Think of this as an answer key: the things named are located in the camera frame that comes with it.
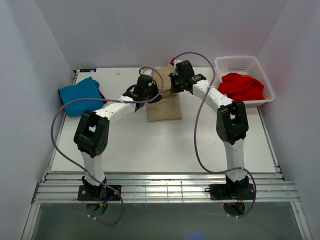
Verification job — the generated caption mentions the aluminium frame rails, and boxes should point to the aluminium frame rails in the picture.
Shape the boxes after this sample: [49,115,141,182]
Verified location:
[32,171,300,204]

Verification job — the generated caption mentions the folded dark red shirt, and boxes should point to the folded dark red shirt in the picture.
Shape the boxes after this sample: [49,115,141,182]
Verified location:
[99,90,105,99]

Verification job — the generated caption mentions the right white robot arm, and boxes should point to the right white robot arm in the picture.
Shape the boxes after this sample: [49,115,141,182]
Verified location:
[169,59,249,189]

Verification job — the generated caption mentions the beige t shirt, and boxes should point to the beige t shirt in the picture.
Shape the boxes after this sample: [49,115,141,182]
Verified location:
[146,64,183,122]

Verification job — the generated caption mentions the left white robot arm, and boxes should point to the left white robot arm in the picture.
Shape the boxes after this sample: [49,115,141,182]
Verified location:
[73,70,162,188]

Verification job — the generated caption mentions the white plastic basket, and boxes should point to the white plastic basket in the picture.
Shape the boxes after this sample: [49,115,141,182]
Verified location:
[214,55,275,108]

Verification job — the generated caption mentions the folded blue t shirt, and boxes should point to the folded blue t shirt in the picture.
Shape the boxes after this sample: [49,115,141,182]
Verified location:
[58,76,106,117]

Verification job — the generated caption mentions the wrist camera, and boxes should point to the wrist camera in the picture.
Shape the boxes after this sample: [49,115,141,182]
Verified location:
[139,68,153,77]
[169,57,182,66]

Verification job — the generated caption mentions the red t shirt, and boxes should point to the red t shirt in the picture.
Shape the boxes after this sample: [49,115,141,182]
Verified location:
[218,72,265,101]

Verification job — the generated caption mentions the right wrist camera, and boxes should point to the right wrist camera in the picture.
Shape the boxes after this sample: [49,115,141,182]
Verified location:
[169,57,182,66]

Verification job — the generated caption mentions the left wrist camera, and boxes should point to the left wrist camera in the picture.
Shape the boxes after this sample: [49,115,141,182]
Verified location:
[139,68,153,77]

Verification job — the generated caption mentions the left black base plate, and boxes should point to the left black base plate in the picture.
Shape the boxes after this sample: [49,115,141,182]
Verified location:
[77,185,120,202]

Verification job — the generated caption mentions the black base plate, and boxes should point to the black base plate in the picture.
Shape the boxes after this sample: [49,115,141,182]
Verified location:
[204,184,256,200]
[77,185,120,202]

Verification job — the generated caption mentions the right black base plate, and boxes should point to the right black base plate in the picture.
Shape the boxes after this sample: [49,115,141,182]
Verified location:
[204,184,256,200]

